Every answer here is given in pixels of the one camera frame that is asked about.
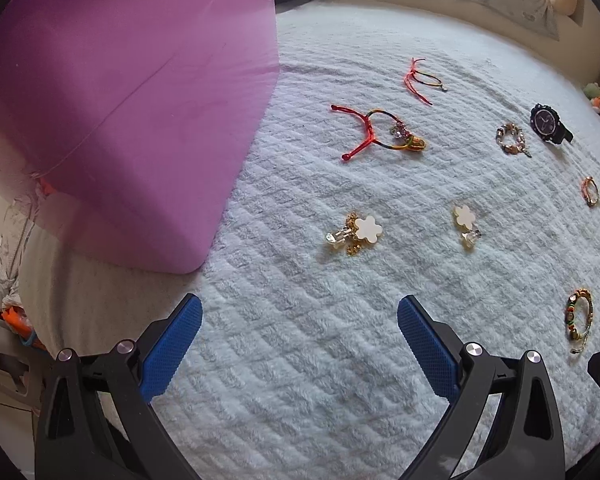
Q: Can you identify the red string bracelet orange charm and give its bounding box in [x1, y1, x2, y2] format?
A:
[330, 104, 427, 162]

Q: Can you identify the purple plastic storage bin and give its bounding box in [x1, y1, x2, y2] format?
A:
[0, 0, 278, 274]

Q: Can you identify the red string bracelet with bell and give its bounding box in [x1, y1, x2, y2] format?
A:
[404, 56, 449, 108]

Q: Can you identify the right white flower earring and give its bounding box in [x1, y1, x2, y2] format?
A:
[453, 205, 482, 250]

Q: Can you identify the white flower earring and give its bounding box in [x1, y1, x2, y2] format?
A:
[453, 205, 482, 250]
[325, 212, 384, 256]

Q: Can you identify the left white flower earring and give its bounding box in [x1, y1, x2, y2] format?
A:
[325, 212, 384, 256]

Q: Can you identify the light blue quilted bedspread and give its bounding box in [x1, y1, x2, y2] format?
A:
[20, 1, 600, 479]

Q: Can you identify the black digital wrist watch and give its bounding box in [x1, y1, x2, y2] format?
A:
[530, 103, 573, 145]

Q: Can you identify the green plush toy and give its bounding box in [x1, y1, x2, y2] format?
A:
[582, 82, 600, 100]

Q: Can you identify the multicolour braided bracelet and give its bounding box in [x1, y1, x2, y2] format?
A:
[563, 287, 595, 356]

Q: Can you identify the orange braided bracelet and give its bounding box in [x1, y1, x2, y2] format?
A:
[580, 175, 600, 208]

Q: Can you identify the beaded charm bracelet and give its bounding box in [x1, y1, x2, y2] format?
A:
[495, 122, 534, 160]

